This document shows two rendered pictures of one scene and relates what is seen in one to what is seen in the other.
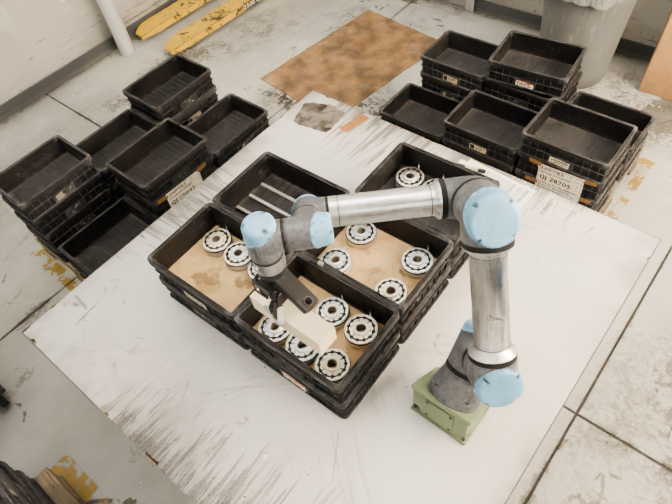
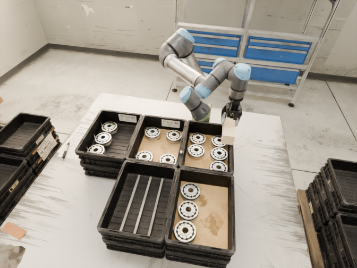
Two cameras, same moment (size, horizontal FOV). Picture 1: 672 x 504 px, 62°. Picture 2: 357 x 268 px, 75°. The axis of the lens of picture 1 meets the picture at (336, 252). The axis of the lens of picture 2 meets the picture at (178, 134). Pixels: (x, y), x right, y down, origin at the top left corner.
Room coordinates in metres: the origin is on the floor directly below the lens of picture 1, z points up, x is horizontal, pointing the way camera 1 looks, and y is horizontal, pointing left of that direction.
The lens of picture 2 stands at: (1.59, 0.73, 1.93)
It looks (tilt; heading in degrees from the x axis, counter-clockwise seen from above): 44 degrees down; 232
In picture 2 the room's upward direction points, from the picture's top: 2 degrees clockwise
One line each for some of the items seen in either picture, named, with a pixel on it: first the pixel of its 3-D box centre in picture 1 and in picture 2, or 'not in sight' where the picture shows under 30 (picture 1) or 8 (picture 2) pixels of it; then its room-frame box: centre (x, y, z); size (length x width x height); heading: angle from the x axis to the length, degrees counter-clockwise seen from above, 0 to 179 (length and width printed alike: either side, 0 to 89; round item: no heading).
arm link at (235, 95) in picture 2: (268, 260); (237, 92); (0.79, 0.16, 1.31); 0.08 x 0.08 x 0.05
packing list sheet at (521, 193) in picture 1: (485, 189); (81, 141); (1.43, -0.61, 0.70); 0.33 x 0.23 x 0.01; 43
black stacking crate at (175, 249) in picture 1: (224, 265); (201, 210); (1.14, 0.37, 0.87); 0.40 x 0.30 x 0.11; 45
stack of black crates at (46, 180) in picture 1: (62, 200); not in sight; (2.13, 1.33, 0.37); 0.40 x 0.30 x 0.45; 133
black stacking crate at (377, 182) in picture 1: (426, 199); (112, 138); (1.28, -0.34, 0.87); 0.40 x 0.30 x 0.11; 45
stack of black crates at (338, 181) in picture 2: not in sight; (341, 199); (-0.01, 0.75, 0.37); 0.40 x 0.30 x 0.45; 43
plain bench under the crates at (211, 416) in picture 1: (346, 334); (167, 205); (1.10, 0.01, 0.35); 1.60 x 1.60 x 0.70; 43
